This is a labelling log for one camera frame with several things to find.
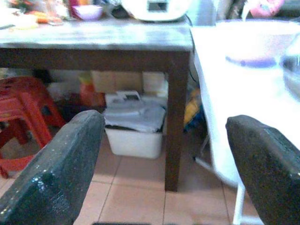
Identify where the brown cardboard box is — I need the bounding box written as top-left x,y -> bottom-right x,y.
90,70 -> 143,93

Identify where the pink plastic item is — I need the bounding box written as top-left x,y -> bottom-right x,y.
248,0 -> 285,18

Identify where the orange green plastic container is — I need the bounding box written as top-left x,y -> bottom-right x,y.
78,71 -> 106,107

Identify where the white box under table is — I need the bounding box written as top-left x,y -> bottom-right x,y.
142,71 -> 169,97

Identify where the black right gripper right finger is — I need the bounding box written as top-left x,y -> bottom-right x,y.
225,114 -> 300,225

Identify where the small purple white bowl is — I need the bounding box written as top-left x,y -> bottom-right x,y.
71,4 -> 104,21

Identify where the large white purple-rimmed bowl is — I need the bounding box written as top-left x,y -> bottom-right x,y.
215,19 -> 300,68

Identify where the white tablecloth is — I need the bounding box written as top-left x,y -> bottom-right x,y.
190,19 -> 300,188

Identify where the white folding table leg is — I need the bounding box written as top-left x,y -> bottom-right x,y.
194,156 -> 265,225

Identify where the white rice cooker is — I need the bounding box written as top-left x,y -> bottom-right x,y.
120,0 -> 193,23

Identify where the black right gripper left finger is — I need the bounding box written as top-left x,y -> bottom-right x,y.
0,109 -> 105,225

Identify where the clear glass bowl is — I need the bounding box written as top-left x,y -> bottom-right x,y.
280,35 -> 300,103

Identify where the dark brown wooden table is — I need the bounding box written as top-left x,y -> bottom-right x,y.
0,18 -> 195,192

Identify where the red plastic stool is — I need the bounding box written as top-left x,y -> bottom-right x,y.
0,76 -> 66,179

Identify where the white plastic storage bin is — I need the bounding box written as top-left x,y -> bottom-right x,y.
103,90 -> 166,159

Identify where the yellow blue bag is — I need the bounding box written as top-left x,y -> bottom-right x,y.
183,88 -> 207,132

